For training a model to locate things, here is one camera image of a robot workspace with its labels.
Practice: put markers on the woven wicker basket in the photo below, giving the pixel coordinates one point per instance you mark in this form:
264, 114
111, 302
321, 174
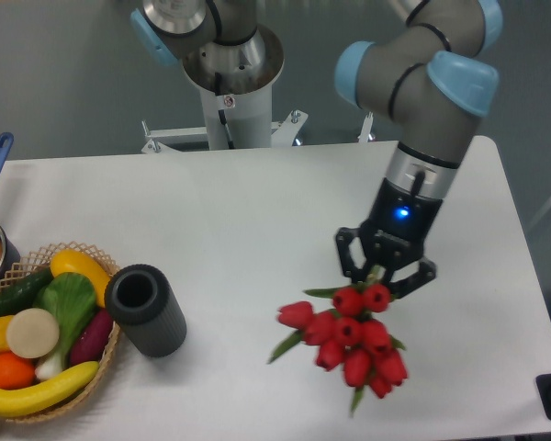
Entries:
33, 262

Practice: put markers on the orange fruit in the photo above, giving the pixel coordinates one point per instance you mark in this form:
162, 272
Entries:
15, 372

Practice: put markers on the purple eggplant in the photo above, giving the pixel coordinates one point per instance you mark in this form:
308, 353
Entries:
92, 342

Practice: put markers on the round beige disc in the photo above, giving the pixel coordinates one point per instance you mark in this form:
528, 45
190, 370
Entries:
32, 333

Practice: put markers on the green bok choy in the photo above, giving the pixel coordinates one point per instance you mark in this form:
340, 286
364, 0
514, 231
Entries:
71, 299

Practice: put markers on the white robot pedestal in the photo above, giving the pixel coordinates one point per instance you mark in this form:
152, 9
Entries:
235, 88

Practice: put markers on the yellow banana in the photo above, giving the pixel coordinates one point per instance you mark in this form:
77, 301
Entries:
39, 397

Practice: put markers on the white metal base frame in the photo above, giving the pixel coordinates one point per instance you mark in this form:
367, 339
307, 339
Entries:
284, 133

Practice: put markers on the red tulip bouquet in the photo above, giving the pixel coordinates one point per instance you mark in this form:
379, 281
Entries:
349, 336

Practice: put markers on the green cucumber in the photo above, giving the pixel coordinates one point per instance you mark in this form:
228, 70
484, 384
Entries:
21, 294

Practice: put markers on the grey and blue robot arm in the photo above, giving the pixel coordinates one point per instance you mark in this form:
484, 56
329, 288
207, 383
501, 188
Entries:
428, 80

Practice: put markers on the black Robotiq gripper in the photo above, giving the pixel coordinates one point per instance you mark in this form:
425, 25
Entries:
392, 236

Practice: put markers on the dark grey ribbed vase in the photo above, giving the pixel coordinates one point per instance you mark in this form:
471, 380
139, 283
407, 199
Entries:
139, 298

